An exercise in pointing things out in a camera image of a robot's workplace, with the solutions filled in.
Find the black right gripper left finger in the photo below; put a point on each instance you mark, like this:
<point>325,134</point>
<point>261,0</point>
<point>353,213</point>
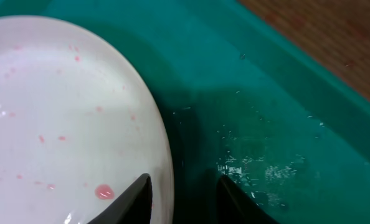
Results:
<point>133,206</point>

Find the blue plastic tray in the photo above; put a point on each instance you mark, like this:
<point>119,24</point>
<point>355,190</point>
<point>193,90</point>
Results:
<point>238,99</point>

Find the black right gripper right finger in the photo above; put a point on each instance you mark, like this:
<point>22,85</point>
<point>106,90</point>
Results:
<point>235,207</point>

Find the white plate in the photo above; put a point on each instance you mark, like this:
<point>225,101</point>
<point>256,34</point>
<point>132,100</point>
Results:
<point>78,126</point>

